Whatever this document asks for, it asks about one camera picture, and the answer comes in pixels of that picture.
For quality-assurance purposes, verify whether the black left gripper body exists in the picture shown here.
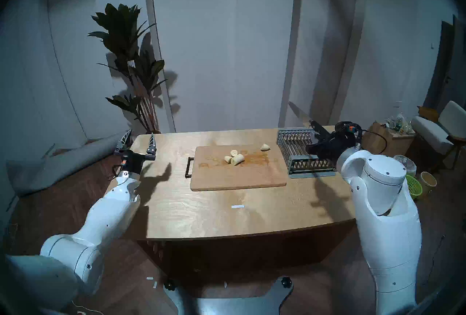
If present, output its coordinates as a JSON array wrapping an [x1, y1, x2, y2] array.
[[116, 150, 157, 175]]

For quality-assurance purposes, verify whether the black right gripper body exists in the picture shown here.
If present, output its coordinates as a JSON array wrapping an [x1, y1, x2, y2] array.
[[315, 134, 358, 163]]

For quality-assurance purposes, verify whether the black handled kitchen knife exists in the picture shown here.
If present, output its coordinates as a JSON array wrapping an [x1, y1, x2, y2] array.
[[289, 101, 330, 136]]

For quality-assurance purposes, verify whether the grey metal roller knife rack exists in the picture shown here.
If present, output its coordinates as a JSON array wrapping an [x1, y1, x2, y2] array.
[[277, 128, 337, 178]]

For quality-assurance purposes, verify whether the light wooden box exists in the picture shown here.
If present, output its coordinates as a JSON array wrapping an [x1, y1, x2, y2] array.
[[360, 121, 415, 158]]

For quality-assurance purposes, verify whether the clear bag of items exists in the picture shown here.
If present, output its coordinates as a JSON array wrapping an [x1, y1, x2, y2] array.
[[385, 113, 415, 135]]

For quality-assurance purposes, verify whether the white plastic bag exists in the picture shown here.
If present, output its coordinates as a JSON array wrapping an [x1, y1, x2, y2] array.
[[395, 155, 417, 176]]

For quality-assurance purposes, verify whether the rolled grey carpet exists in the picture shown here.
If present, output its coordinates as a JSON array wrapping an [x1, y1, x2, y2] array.
[[5, 131, 133, 198]]

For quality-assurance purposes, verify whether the green mesh waste basket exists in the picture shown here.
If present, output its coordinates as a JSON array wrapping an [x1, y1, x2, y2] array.
[[406, 174, 423, 200]]

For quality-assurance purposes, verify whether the white cushioned wooden armchair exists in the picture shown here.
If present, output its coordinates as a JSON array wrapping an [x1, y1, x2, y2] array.
[[411, 100, 466, 169]]

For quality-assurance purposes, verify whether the beige round bucket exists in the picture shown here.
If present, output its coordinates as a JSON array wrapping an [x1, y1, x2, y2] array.
[[419, 172, 437, 198]]

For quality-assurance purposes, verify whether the tall green potted plant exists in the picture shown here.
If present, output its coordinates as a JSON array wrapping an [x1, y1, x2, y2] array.
[[87, 3, 168, 135]]

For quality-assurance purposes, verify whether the dark grey door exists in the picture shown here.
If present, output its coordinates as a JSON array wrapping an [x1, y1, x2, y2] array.
[[424, 14, 466, 115]]

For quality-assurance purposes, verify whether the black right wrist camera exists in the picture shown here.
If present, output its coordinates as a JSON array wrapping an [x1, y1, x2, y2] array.
[[335, 121, 363, 140]]

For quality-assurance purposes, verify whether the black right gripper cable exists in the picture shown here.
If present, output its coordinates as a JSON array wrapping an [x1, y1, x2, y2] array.
[[362, 129, 388, 155]]

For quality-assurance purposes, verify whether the wooden cutting board black handle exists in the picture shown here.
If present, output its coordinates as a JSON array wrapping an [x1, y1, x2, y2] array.
[[185, 143, 287, 191]]

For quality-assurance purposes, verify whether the black floor cable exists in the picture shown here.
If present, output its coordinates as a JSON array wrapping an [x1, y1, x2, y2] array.
[[422, 234, 446, 286]]

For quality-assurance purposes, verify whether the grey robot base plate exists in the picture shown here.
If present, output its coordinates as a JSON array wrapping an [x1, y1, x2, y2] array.
[[163, 276, 294, 315]]

